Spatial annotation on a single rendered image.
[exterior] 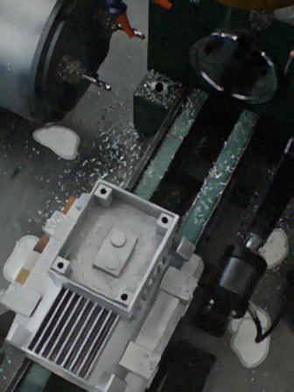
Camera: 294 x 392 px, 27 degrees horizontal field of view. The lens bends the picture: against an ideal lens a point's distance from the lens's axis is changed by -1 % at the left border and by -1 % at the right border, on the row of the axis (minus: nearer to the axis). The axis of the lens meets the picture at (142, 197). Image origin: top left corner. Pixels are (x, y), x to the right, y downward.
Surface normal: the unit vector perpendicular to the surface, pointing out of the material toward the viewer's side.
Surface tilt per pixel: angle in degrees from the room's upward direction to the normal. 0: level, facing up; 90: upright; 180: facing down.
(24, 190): 0
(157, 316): 0
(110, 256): 0
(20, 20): 28
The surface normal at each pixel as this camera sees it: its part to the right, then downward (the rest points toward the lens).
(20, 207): 0.00, -0.39
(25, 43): -0.29, 0.22
